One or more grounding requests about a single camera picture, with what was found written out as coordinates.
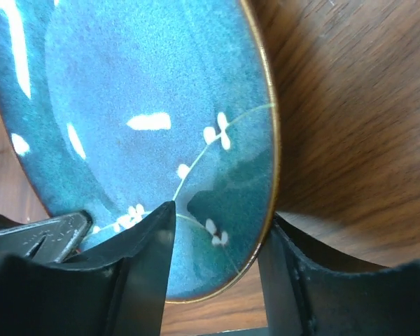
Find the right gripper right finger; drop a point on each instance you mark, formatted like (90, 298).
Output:
(310, 288)

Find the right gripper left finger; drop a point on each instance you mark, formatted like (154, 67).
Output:
(117, 287)

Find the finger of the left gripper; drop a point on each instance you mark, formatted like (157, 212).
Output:
(46, 241)

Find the dark blue plate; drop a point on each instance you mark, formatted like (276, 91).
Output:
(114, 107)

